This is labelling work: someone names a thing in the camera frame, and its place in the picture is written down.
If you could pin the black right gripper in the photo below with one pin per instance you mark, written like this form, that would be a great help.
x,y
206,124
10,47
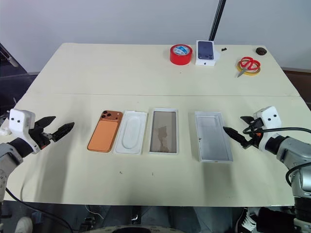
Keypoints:
x,y
255,139

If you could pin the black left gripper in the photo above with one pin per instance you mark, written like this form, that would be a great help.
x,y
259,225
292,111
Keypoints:
x,y
39,136

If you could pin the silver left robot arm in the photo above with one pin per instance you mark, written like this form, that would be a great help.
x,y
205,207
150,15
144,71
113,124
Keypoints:
x,y
9,155

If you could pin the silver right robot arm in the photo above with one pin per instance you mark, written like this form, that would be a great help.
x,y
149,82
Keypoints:
x,y
291,153

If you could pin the white box lid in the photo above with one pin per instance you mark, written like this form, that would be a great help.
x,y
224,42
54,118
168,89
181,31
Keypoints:
x,y
212,138

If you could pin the white box base brown inside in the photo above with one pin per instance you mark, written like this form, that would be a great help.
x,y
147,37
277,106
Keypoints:
x,y
164,131

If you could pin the white box with blue phone print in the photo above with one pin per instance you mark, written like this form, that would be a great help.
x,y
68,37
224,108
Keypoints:
x,y
206,52

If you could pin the orange smartphone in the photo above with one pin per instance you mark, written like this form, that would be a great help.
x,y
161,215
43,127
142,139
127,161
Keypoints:
x,y
103,136

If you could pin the yellow tape roll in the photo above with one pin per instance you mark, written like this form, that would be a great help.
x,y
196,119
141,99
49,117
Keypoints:
x,y
257,70

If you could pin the white moulded tray insert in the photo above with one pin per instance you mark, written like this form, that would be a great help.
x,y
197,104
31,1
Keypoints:
x,y
131,133

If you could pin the dark round lump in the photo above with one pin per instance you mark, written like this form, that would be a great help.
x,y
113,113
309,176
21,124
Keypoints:
x,y
260,51

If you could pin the black and white sneaker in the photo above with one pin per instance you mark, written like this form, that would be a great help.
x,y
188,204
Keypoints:
x,y
247,218

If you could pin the red tape roll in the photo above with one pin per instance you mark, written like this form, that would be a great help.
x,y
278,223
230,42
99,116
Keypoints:
x,y
181,57

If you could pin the white shoe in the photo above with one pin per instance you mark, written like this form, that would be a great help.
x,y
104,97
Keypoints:
x,y
23,225

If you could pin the black slanted pole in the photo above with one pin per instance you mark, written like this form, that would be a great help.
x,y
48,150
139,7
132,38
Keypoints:
x,y
217,17

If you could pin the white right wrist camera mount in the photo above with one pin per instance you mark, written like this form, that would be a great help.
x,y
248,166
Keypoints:
x,y
269,116

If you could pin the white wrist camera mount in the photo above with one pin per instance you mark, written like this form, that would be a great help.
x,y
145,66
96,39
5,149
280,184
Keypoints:
x,y
20,121
269,116

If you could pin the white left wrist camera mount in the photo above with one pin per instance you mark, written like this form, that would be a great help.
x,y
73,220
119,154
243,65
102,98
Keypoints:
x,y
20,121

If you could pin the dark equipment frame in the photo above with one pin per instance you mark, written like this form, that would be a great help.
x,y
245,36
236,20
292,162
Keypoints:
x,y
9,58

